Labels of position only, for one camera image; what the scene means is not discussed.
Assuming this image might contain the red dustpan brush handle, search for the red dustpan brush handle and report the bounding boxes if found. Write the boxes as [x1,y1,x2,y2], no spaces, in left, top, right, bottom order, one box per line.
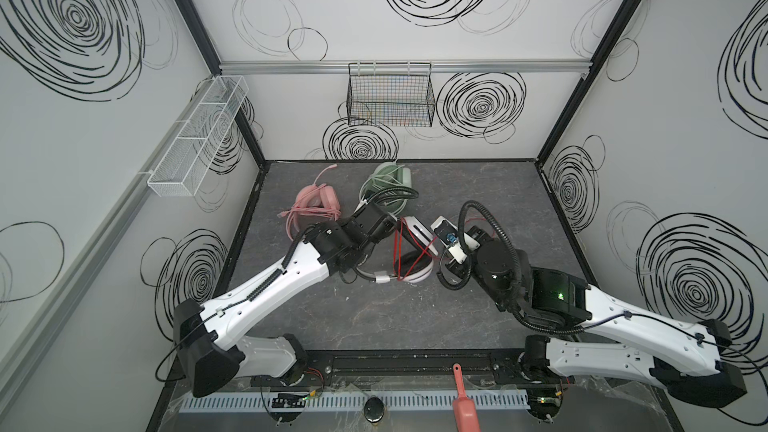
[452,363,480,432]

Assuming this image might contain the black round knob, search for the black round knob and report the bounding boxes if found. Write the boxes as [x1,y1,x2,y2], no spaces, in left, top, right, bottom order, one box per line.
[363,397,386,424]

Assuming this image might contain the white slotted cable duct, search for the white slotted cable duct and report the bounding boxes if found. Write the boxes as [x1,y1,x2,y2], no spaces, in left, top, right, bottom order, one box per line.
[178,388,532,414]

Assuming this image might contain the black white headphones red cable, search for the black white headphones red cable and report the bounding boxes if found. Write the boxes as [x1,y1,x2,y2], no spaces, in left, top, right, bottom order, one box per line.
[353,215,490,284]

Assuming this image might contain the green headphones with cable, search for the green headphones with cable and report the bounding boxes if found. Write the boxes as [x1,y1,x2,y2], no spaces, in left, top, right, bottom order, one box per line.
[357,162,418,216]

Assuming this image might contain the pink headphones with cable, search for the pink headphones with cable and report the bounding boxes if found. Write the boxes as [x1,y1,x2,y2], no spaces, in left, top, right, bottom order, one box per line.
[279,164,342,240]

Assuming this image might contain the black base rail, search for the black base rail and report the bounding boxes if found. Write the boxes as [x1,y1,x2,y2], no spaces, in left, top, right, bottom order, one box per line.
[173,347,652,388]

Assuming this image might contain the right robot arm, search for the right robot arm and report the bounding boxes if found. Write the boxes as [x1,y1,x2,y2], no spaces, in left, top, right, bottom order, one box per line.
[432,200,767,414]

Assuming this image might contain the black wire basket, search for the black wire basket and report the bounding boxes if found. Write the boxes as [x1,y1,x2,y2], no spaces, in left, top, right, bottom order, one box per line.
[345,61,436,128]

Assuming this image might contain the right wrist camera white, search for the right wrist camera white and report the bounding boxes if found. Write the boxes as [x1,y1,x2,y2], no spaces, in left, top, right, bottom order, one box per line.
[430,216,467,264]

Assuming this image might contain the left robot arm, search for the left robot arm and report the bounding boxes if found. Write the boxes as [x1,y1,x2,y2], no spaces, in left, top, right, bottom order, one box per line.
[171,186,419,398]

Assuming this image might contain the clear plastic wall shelf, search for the clear plastic wall shelf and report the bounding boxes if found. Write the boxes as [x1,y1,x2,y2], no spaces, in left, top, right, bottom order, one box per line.
[147,75,248,198]

